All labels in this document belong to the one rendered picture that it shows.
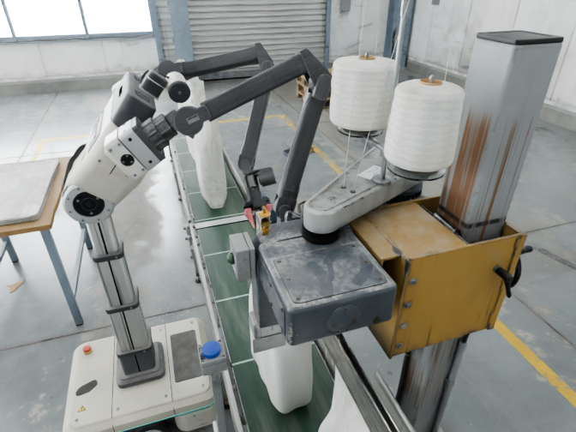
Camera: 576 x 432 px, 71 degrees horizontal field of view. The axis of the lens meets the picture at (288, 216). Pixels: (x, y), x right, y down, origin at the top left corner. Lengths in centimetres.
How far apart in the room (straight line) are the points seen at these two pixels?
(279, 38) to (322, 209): 787
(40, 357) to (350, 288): 223
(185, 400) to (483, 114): 164
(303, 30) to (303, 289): 820
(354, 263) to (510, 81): 48
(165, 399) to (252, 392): 41
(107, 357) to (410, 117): 186
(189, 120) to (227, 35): 734
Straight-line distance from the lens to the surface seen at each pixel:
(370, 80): 101
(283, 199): 121
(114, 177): 138
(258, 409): 179
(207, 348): 137
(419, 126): 82
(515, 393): 257
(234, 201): 308
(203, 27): 837
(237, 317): 212
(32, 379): 271
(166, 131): 117
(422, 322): 109
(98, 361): 227
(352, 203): 94
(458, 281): 106
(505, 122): 98
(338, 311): 82
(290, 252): 91
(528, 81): 98
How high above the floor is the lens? 188
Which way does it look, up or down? 31 degrees down
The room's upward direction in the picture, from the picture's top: straight up
